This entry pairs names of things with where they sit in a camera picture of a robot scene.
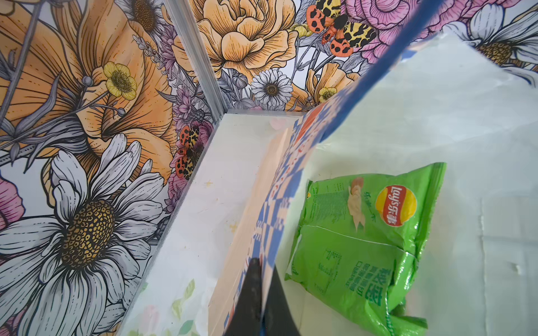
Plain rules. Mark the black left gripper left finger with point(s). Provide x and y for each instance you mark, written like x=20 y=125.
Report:
x=246 y=320

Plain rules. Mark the blue checkered paper bag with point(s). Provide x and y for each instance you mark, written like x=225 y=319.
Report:
x=451 y=103

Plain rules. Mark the green Lays chips bag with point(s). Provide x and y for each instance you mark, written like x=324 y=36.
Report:
x=359 y=242

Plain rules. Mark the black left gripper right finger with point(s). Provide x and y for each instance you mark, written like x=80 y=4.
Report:
x=277 y=318

